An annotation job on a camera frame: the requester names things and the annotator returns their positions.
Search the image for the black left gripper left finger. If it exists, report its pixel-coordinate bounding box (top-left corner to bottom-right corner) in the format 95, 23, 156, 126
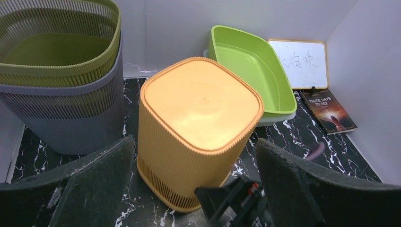
0, 135, 135, 227

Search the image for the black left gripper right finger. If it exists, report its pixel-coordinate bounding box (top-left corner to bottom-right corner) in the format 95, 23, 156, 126
255, 139, 401, 227

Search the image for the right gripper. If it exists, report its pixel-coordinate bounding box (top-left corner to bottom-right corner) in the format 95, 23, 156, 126
194, 175, 273, 227

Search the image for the orange slatted plastic basket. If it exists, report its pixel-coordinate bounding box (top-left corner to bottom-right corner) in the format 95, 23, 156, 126
137, 57, 264, 213

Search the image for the olive green slatted basket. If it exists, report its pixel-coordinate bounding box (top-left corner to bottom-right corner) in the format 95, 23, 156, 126
0, 0, 122, 87

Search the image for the grey slatted plastic basket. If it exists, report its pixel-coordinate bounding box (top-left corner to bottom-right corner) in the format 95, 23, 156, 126
0, 34, 125, 156

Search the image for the white perforated plastic tray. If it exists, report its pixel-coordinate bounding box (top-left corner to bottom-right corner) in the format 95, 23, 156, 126
217, 49, 297, 127

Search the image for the dark paperback book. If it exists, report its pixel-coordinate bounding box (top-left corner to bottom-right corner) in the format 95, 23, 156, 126
301, 89, 357, 135

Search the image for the lime green plastic tub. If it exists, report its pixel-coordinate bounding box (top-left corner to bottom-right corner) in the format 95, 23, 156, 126
209, 25, 297, 117

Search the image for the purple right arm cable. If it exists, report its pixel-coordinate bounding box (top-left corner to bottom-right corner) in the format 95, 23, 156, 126
304, 141, 326, 162

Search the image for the small whiteboard orange frame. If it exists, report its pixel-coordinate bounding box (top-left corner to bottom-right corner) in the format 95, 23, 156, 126
268, 39, 329, 89

